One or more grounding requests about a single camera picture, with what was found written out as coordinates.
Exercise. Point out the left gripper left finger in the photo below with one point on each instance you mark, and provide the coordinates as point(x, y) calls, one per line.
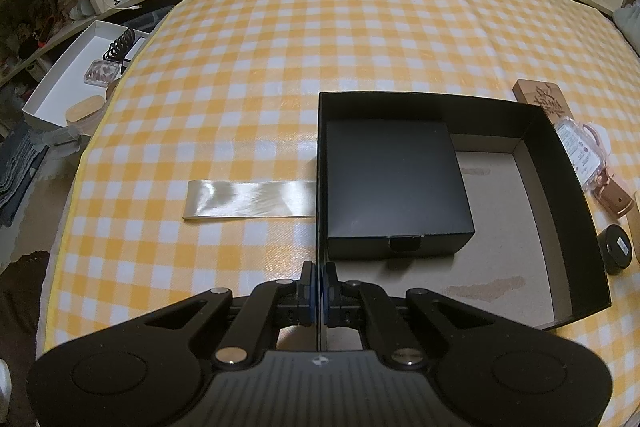
point(307, 295)

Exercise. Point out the white satin ribbon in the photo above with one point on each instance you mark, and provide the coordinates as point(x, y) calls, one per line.
point(207, 199)

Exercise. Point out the yellow checkered tablecloth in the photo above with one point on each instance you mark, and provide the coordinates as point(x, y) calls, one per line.
point(227, 90)

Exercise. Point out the large black box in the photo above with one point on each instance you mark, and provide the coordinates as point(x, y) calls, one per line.
point(534, 257)

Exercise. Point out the pink eyelash curler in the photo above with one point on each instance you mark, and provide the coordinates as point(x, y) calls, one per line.
point(610, 190)

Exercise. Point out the pink patterned small case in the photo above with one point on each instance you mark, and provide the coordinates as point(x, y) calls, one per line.
point(101, 73)

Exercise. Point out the carved wooden square coaster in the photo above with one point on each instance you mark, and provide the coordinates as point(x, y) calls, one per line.
point(547, 95)

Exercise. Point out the small black box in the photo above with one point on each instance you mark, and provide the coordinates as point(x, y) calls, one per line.
point(394, 189)

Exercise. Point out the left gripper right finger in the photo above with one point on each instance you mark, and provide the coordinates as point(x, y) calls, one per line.
point(331, 295)

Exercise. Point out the black round jar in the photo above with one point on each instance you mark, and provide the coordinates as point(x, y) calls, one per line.
point(616, 249)

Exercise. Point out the wooden oval piece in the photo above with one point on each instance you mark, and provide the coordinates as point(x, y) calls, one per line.
point(84, 109)

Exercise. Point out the clear plastic square case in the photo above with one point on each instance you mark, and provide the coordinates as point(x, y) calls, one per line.
point(586, 155)

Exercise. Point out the folded denim cloth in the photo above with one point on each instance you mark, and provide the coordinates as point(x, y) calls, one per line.
point(22, 153)

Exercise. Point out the white shallow box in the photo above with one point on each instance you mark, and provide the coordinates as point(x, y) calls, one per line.
point(64, 86)

